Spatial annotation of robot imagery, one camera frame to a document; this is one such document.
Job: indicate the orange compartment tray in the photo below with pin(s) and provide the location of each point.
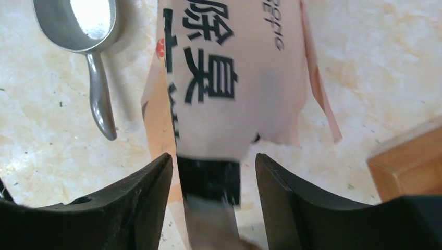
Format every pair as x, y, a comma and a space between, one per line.
410, 168

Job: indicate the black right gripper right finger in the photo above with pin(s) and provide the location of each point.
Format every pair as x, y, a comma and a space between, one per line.
300, 215

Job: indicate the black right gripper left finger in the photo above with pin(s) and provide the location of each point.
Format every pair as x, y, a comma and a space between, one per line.
127, 214

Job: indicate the grey metal scoop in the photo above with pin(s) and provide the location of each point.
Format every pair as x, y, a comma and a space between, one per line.
87, 28

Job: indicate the orange cat litter bag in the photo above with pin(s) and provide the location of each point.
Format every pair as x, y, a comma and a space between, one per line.
226, 75

